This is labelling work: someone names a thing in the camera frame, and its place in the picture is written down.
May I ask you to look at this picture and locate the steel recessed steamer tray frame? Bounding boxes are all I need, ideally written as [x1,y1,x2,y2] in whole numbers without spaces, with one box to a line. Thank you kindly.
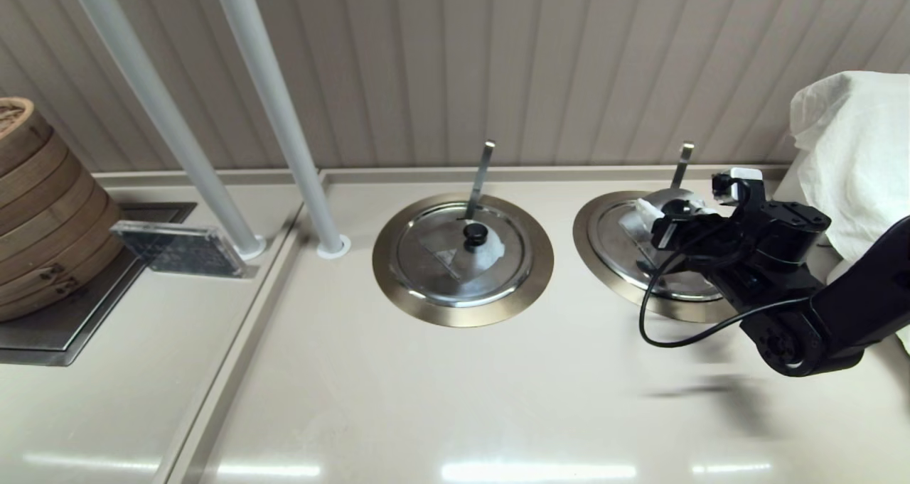
[0,202,198,366]

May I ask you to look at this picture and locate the steel hinged lid black knob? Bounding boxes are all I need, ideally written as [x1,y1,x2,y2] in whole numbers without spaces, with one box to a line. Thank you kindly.
[392,202,532,307]
[591,188,726,301]

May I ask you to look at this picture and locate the white round pole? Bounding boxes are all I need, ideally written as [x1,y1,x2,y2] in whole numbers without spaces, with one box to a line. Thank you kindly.
[208,0,352,259]
[63,0,267,261]

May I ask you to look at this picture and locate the ladle handle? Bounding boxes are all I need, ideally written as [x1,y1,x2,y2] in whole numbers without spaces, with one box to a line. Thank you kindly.
[466,141,496,222]
[672,141,696,190]

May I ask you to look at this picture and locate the stacked bamboo steamer baskets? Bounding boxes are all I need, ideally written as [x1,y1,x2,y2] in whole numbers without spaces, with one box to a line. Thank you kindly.
[0,97,126,323]

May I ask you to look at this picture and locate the clear acrylic sign block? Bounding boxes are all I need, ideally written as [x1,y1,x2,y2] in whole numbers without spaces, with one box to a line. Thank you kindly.
[110,220,258,279]

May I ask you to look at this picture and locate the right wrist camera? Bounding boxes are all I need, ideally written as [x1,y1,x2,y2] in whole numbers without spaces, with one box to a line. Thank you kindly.
[712,168,767,206]

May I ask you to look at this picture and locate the white box appliance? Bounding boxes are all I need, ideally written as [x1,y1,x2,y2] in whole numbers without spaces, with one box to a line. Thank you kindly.
[773,161,831,249]

